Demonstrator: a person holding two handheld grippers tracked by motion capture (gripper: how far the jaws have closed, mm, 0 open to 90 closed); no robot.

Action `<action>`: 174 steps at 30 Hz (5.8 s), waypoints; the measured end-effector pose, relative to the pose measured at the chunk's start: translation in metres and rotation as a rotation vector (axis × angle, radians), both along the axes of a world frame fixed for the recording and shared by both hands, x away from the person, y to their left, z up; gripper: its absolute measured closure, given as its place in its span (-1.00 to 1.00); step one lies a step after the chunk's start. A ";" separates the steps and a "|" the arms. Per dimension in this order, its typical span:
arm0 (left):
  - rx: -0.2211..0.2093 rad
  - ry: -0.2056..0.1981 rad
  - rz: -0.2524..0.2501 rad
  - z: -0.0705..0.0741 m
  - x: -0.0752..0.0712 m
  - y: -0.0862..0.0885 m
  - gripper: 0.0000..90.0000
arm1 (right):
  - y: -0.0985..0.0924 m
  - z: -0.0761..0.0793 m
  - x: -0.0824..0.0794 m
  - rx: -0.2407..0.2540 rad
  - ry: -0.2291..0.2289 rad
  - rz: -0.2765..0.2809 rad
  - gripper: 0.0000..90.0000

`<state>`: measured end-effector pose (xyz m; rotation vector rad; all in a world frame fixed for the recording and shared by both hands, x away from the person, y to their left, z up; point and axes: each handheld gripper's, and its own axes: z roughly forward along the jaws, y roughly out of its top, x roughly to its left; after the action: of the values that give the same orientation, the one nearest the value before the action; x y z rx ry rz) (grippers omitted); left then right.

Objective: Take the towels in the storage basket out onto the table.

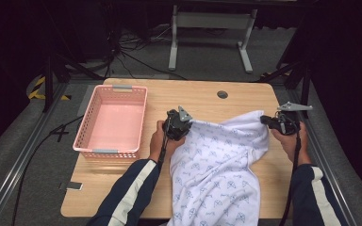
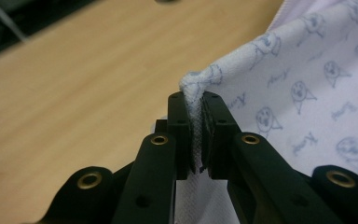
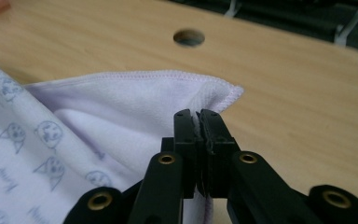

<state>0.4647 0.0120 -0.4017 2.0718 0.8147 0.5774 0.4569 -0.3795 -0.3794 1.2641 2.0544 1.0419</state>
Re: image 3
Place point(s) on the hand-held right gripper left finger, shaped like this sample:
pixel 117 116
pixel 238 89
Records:
pixel 186 149

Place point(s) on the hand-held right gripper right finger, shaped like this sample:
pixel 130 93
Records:
pixel 217 155

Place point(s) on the white cat-print towel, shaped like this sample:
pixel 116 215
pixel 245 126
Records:
pixel 105 105

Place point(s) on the grey metal table frame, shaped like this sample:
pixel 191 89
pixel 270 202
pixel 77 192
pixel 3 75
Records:
pixel 351 23

